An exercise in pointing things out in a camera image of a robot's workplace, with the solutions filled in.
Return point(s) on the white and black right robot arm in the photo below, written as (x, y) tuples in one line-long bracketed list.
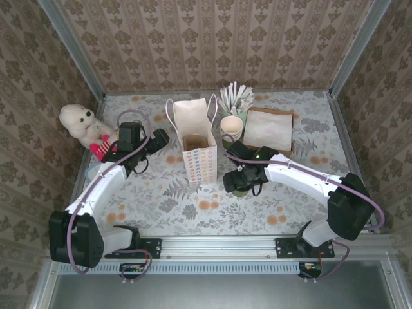
[(302, 174)]

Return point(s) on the stack of green paper cups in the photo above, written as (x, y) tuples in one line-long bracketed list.
[(231, 127)]

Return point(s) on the white paper napkin stack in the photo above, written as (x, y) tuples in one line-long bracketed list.
[(267, 128)]

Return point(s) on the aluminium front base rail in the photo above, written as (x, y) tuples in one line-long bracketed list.
[(219, 246)]

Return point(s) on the pink striped plush toy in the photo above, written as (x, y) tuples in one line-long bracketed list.
[(98, 151)]

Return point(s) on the grey metal panel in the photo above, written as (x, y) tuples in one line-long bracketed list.
[(225, 293)]

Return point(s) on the white plush dog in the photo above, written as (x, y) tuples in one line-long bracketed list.
[(80, 122)]

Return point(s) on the light blue plastic container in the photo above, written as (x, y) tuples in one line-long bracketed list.
[(91, 172)]

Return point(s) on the aluminium right side rail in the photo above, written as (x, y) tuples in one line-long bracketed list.
[(346, 138)]

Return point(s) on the white printed paper bag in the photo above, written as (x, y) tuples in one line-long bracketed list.
[(199, 167)]

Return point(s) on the paper-wrapped straws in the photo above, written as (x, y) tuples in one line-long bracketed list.
[(236, 95)]

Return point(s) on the green straw holder cup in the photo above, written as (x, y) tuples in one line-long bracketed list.
[(244, 115)]

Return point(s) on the aluminium right frame post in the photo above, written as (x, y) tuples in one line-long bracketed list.
[(357, 51)]

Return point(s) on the aluminium frame post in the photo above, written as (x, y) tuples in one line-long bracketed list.
[(357, 51), (71, 51)]

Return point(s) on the aluminium back rail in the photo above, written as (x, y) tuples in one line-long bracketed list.
[(289, 91)]

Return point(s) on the aluminium left frame post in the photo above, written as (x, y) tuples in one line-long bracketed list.
[(71, 51)]

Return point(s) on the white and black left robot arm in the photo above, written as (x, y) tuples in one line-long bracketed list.
[(96, 190)]

